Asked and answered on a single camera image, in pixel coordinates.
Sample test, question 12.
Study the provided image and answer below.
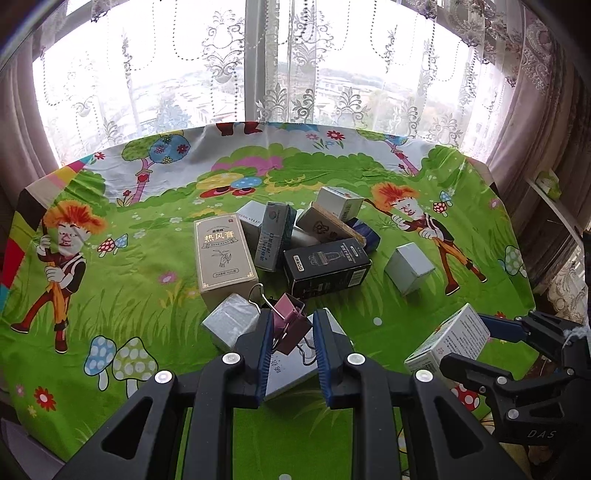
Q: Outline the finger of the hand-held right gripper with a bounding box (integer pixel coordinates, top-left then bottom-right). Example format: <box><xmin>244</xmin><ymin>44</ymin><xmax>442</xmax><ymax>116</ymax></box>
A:
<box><xmin>480</xmin><ymin>311</ymin><xmax>591</xmax><ymax>370</ymax></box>
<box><xmin>438</xmin><ymin>353</ymin><xmax>578</xmax><ymax>407</ymax></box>

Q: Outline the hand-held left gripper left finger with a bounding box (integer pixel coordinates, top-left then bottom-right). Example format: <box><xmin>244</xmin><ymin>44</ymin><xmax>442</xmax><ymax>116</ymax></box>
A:
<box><xmin>53</xmin><ymin>308</ymin><xmax>278</xmax><ymax>480</ymax></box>

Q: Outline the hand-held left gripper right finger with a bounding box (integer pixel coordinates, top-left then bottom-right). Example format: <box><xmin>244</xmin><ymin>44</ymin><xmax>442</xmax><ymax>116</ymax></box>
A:
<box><xmin>311</xmin><ymin>308</ymin><xmax>532</xmax><ymax>480</ymax></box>

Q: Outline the white box with red print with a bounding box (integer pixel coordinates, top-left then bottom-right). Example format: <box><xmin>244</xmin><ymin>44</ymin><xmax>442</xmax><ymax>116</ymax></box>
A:
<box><xmin>404</xmin><ymin>303</ymin><xmax>491</xmax><ymax>377</ymax></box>

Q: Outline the dark mauve binder clip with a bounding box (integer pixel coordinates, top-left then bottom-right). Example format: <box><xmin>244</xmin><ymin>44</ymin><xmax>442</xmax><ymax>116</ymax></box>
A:
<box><xmin>274</xmin><ymin>316</ymin><xmax>312</xmax><ymax>356</ymax></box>

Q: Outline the silver grey box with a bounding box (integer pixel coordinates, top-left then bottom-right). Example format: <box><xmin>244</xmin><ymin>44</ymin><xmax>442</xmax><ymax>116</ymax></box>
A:
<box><xmin>201</xmin><ymin>294</ymin><xmax>262</xmax><ymax>352</ymax></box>

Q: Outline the pink binder clip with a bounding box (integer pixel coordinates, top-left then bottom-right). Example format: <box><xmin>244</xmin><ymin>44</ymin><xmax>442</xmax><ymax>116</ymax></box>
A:
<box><xmin>248</xmin><ymin>284</ymin><xmax>308</xmax><ymax>333</ymax></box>

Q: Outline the tall beige box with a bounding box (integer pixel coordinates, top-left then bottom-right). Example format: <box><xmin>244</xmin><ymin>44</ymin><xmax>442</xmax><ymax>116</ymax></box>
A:
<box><xmin>194</xmin><ymin>213</ymin><xmax>259</xmax><ymax>311</ymax></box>

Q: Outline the grey cube box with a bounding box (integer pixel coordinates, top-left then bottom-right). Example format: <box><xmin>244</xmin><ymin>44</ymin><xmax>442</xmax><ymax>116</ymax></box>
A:
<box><xmin>384</xmin><ymin>242</ymin><xmax>437</xmax><ymax>296</ymax></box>

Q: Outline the cork brown box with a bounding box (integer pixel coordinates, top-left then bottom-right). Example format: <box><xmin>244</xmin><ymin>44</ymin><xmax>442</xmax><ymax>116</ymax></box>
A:
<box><xmin>295</xmin><ymin>205</ymin><xmax>368</xmax><ymax>254</ymax></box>

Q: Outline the black printed box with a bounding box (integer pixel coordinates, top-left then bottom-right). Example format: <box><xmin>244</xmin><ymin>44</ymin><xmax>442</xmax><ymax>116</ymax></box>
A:
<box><xmin>283</xmin><ymin>239</ymin><xmax>373</xmax><ymax>300</ymax></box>

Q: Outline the teal and white box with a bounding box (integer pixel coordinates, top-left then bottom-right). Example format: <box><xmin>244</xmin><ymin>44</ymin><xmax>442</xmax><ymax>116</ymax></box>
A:
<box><xmin>255</xmin><ymin>202</ymin><xmax>297</xmax><ymax>272</ymax></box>

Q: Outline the small dark blue box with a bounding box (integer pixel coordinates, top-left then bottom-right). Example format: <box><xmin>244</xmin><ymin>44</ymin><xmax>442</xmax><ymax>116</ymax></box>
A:
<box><xmin>346</xmin><ymin>217</ymin><xmax>382</xmax><ymax>254</ymax></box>

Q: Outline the plain white box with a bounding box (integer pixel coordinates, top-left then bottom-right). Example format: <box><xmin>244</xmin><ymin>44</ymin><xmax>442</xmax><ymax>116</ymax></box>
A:
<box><xmin>235</xmin><ymin>200</ymin><xmax>269</xmax><ymax>252</ymax></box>

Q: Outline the cartoon printed green tablecloth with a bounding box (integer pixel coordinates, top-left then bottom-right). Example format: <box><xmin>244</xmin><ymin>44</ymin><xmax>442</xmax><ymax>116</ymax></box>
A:
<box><xmin>0</xmin><ymin>121</ymin><xmax>536</xmax><ymax>480</ymax></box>

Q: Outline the green tissue packet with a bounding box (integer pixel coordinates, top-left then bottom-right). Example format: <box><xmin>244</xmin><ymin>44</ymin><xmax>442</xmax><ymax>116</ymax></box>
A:
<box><xmin>538</xmin><ymin>170</ymin><xmax>561</xmax><ymax>199</ymax></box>

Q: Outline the white and grey box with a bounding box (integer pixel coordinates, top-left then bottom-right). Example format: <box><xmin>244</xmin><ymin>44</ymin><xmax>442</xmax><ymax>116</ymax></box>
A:
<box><xmin>315</xmin><ymin>186</ymin><xmax>365</xmax><ymax>221</ymax></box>

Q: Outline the mauve drape curtain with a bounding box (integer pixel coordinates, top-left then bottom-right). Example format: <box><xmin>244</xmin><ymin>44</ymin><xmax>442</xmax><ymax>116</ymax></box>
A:
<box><xmin>480</xmin><ymin>9</ymin><xmax>591</xmax><ymax>287</ymax></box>
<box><xmin>0</xmin><ymin>46</ymin><xmax>61</xmax><ymax>217</ymax></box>

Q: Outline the white lace curtain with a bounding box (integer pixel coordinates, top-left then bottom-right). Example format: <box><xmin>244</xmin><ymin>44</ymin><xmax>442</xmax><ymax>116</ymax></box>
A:
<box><xmin>32</xmin><ymin>0</ymin><xmax>522</xmax><ymax>167</ymax></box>

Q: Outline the white wall shelf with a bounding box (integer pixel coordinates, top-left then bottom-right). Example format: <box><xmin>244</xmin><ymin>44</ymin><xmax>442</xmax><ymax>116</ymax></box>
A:
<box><xmin>526</xmin><ymin>171</ymin><xmax>591</xmax><ymax>241</ymax></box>

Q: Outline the white window frame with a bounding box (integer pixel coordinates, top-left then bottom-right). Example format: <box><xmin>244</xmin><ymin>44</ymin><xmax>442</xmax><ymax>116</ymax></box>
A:
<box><xmin>245</xmin><ymin>0</ymin><xmax>319</xmax><ymax>123</ymax></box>

